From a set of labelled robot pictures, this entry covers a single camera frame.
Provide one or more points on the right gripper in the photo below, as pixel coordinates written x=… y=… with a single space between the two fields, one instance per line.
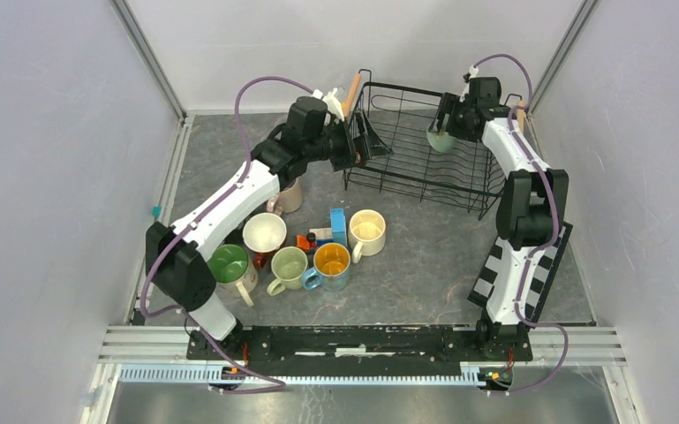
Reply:
x=450 y=104

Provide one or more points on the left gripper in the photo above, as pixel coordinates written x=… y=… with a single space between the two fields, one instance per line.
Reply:
x=356 y=151

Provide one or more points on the cream cup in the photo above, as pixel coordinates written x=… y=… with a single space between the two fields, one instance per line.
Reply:
x=367 y=234

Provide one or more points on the pink mug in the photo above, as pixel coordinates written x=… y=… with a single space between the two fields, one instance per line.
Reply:
x=288 y=200

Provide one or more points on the blue mug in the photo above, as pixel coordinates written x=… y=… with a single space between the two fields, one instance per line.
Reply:
x=330 y=270

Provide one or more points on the red mug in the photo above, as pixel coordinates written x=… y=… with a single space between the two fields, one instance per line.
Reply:
x=264 y=234

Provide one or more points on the green mug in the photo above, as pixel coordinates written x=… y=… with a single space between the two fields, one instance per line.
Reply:
x=288 y=265

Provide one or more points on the cream floral mug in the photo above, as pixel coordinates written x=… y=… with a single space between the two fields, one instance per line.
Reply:
x=232 y=267

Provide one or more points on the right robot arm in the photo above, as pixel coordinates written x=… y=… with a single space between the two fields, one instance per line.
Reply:
x=529 y=216

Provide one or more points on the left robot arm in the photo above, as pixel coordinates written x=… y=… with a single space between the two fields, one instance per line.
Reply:
x=177 y=254

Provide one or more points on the toy block structure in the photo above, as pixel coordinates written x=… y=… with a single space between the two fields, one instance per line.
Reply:
x=317 y=237

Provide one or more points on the checkerboard calibration board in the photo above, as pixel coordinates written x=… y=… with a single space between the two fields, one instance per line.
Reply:
x=541 y=275

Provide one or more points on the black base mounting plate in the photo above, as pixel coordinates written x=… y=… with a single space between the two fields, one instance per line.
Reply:
x=369 y=351

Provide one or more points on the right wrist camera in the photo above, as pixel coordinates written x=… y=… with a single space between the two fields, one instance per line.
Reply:
x=471 y=74

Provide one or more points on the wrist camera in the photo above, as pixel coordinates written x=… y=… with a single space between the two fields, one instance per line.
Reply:
x=471 y=74
x=333 y=99

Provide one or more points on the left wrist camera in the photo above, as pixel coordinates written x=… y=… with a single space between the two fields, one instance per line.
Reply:
x=333 y=99

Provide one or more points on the black wire dish rack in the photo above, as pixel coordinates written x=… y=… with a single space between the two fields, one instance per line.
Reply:
x=467 y=176

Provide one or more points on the slotted cable duct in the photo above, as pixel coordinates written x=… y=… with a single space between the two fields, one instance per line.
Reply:
x=217 y=374

